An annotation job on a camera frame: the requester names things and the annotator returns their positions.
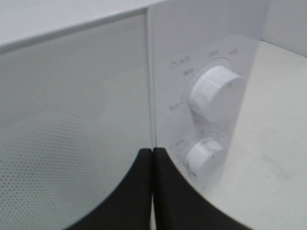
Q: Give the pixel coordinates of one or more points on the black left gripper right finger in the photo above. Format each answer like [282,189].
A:
[177,205]

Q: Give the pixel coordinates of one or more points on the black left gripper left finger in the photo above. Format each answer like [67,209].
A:
[128,207]

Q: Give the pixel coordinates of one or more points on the white microwave knob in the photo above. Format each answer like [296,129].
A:
[204,157]
[217,94]

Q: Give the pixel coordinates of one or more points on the white microwave door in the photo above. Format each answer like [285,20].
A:
[74,112]

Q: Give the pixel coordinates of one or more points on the white microwave oven body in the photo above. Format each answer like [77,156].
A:
[185,38]

